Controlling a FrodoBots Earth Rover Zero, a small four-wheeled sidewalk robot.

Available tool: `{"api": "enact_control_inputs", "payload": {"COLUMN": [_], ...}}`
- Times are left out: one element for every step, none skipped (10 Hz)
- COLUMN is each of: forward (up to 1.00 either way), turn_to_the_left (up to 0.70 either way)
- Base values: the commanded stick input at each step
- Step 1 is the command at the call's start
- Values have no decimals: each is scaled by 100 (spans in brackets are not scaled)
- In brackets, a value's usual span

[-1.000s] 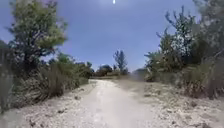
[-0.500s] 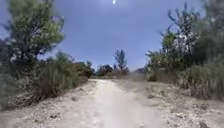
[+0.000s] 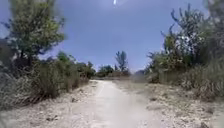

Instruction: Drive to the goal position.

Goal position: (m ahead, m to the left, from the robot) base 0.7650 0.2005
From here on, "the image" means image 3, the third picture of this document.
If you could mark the slender distant tree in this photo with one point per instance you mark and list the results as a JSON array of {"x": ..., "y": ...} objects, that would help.
[{"x": 122, "y": 61}]

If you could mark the pale gravel path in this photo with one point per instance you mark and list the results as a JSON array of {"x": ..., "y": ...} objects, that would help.
[{"x": 113, "y": 106}]

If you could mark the row of green bushes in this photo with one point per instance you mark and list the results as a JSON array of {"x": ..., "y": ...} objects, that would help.
[{"x": 56, "y": 76}]

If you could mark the dry grass verge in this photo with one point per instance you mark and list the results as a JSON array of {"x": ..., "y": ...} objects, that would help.
[
  {"x": 173, "y": 103},
  {"x": 46, "y": 111}
]

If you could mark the dense green trees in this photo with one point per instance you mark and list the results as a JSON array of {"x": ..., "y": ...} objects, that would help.
[{"x": 193, "y": 56}]

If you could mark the tall green pine tree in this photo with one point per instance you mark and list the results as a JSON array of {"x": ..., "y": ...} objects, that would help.
[{"x": 33, "y": 30}]

